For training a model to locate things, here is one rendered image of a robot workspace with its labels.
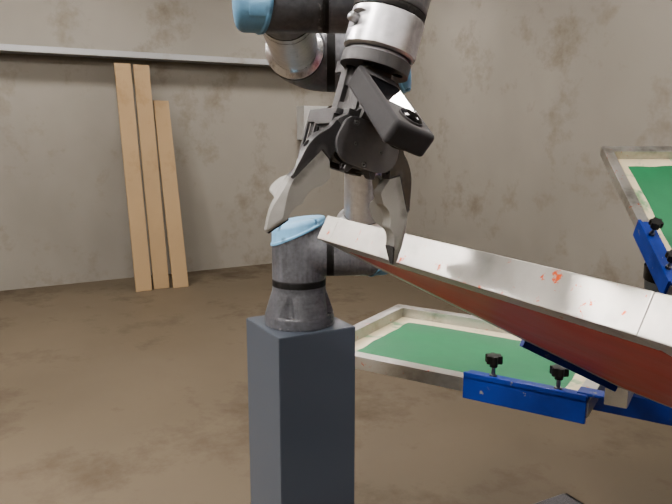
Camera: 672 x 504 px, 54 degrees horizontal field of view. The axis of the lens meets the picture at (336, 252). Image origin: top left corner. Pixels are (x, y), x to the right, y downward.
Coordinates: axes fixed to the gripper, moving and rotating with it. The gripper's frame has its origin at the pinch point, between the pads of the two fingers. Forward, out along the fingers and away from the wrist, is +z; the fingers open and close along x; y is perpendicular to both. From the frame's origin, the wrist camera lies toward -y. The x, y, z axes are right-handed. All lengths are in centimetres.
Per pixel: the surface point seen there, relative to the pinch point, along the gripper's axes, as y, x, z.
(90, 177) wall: 699, -78, 12
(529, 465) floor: 164, -230, 85
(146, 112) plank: 663, -111, -70
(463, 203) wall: 548, -459, -70
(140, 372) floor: 385, -95, 127
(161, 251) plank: 636, -156, 68
